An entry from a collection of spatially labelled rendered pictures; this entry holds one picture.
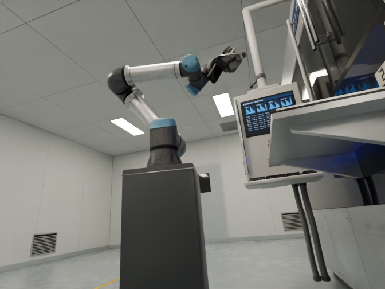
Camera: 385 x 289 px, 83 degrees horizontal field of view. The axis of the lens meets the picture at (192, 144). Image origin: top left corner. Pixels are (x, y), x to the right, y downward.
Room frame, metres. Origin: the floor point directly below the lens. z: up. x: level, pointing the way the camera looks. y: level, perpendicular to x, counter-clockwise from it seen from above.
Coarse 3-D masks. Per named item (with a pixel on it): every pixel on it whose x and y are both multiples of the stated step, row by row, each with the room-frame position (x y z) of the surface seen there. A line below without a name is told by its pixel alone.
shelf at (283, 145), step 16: (368, 96) 0.51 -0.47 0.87; (384, 96) 0.50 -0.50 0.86; (288, 112) 0.56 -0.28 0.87; (304, 112) 0.55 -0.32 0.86; (320, 112) 0.56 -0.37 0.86; (336, 112) 0.57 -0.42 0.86; (352, 112) 0.58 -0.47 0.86; (272, 128) 0.65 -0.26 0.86; (288, 128) 0.66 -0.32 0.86; (272, 144) 0.82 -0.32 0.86; (288, 144) 0.84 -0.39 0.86; (304, 144) 0.86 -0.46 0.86; (320, 144) 0.88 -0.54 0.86; (336, 144) 0.90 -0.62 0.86; (352, 144) 0.92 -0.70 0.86; (272, 160) 1.08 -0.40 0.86
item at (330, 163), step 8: (344, 152) 1.04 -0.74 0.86; (352, 152) 1.03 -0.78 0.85; (288, 160) 1.11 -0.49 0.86; (296, 160) 1.10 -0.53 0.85; (304, 160) 1.09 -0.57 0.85; (312, 160) 1.08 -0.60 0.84; (320, 160) 1.07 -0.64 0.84; (328, 160) 1.06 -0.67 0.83; (336, 160) 1.05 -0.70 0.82; (344, 160) 1.04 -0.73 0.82; (352, 160) 1.03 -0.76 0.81; (304, 168) 1.11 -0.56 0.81; (312, 168) 1.08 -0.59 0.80; (320, 168) 1.07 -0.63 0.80; (328, 168) 1.06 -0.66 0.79; (336, 168) 1.06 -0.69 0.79; (344, 168) 1.05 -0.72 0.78; (352, 168) 1.04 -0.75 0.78; (352, 176) 1.04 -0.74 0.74; (360, 176) 1.03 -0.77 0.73
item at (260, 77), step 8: (248, 16) 1.56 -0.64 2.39; (248, 24) 1.57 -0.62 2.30; (248, 32) 1.58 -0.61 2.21; (248, 40) 1.60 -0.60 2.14; (256, 40) 1.58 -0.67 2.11; (256, 48) 1.56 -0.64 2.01; (256, 56) 1.56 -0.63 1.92; (256, 64) 1.57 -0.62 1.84; (256, 72) 1.58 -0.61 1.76; (256, 80) 1.61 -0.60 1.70; (264, 80) 1.56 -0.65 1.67
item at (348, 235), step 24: (336, 216) 1.61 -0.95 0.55; (360, 216) 1.21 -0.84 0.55; (384, 216) 0.96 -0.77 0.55; (336, 240) 1.77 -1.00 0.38; (360, 240) 1.31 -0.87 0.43; (384, 240) 1.04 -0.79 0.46; (336, 264) 1.96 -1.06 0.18; (360, 264) 1.42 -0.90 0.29; (384, 264) 1.11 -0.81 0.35; (360, 288) 1.54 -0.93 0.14; (384, 288) 1.20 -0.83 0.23
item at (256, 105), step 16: (240, 96) 1.57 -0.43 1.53; (256, 96) 1.53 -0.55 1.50; (272, 96) 1.49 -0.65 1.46; (288, 96) 1.46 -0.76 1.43; (240, 112) 1.58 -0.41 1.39; (256, 112) 1.54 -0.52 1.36; (256, 128) 1.54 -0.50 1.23; (256, 144) 1.55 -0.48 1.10; (256, 160) 1.56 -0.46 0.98; (256, 176) 1.57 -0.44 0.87
